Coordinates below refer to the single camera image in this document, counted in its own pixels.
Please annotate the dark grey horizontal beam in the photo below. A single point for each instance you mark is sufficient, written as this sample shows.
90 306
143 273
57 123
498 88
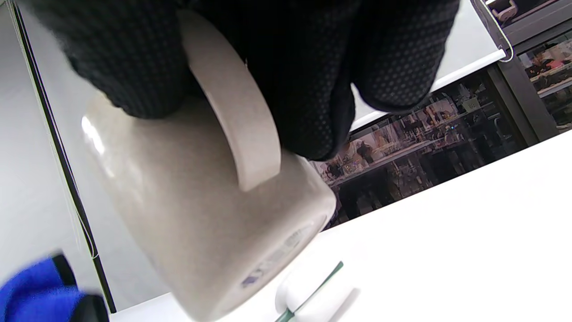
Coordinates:
536 22

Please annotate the white sponge cup brush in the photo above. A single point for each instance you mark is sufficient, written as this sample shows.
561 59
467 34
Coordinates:
295 286

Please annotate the person's left hand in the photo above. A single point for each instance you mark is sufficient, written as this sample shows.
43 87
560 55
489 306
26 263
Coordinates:
91 311

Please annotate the blue microfiber cloth black trim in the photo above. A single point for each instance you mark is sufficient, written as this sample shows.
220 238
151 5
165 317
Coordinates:
31 290

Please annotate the thin black frame strip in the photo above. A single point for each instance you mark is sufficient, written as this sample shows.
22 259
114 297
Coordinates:
71 179

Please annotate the dark grey window post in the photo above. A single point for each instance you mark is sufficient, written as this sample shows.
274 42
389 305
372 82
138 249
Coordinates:
523 103

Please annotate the beige ceramic water cup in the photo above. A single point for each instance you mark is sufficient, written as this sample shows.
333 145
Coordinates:
192 214

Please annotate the person's right hand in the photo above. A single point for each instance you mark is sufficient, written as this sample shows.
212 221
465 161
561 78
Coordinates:
313 67

